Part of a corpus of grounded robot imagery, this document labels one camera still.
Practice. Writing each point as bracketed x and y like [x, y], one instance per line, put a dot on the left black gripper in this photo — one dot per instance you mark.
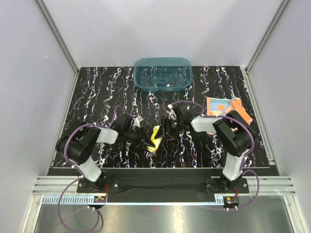
[143, 140]

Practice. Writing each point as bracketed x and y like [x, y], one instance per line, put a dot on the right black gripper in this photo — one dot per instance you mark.
[162, 131]

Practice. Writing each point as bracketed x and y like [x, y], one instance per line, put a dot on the orange dotted towel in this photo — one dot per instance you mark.
[217, 107]

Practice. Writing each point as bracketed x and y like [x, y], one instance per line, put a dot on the teal plastic basin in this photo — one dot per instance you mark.
[164, 74]

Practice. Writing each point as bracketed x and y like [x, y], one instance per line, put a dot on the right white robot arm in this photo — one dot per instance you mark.
[233, 131]

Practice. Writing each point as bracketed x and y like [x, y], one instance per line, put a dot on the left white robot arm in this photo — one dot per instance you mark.
[78, 142]

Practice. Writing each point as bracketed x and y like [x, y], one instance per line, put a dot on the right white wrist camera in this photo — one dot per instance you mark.
[172, 112]

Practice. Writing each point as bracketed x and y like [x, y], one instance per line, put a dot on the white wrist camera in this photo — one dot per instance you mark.
[137, 122]
[172, 112]

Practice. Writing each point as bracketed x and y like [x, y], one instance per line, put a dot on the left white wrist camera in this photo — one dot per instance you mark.
[137, 122]

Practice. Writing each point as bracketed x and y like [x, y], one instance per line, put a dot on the aluminium front rail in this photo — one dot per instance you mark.
[56, 189]

